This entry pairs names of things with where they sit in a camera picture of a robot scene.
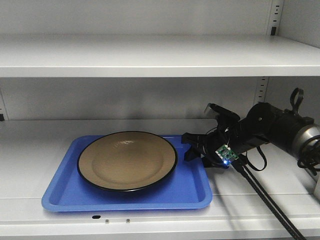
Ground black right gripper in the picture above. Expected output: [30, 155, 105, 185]
[181, 106, 250, 169]

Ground blue plastic tray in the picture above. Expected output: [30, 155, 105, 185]
[41, 135, 213, 212]

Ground beige plate with black rim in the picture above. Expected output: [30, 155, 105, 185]
[77, 131, 178, 192]

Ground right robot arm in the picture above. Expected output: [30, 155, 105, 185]
[181, 88, 320, 175]

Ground white upper cabinet shelf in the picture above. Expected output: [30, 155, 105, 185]
[0, 34, 320, 78]

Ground white cabinet shelf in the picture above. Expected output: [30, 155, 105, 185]
[0, 34, 320, 78]
[0, 118, 320, 237]

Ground white lower cabinet shelf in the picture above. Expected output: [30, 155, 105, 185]
[0, 118, 320, 237]

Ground green right circuit board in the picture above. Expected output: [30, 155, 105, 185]
[215, 144, 239, 166]

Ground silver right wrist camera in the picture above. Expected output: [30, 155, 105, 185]
[204, 103, 219, 119]

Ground black braided cables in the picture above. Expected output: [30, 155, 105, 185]
[233, 147, 305, 240]

